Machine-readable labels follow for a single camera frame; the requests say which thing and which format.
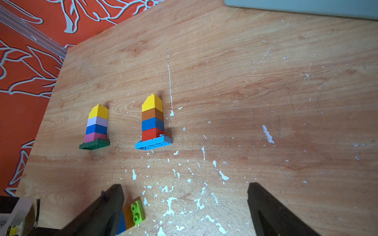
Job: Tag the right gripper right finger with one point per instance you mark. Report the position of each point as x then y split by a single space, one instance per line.
271 218

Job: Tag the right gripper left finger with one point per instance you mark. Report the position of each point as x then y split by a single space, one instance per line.
101 218

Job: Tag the brown sloped lego brick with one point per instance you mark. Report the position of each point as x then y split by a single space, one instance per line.
128 216

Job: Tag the lime green lego brick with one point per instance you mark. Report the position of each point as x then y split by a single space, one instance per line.
137 212

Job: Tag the dark green lego plate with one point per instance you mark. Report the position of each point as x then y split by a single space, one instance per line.
96 144

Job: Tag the pink lego brick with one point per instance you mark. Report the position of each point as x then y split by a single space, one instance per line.
94 136

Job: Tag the blue square lego brick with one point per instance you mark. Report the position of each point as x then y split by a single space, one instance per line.
96 128

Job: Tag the red lego brick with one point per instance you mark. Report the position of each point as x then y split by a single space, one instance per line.
151 134

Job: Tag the lilac lego brick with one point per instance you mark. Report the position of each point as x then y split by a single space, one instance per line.
98 121

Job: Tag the light blue long lego brick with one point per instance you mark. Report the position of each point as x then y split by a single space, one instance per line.
158 142

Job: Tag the yellow sloped lego brick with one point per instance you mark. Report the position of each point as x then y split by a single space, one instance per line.
99 111

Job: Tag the teal blue lego brick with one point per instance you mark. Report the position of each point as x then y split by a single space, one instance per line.
152 123

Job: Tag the yellow tape measure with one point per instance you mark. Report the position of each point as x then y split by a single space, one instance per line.
14 230

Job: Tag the grey lidded storage box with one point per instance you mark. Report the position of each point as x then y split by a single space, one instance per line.
354 9

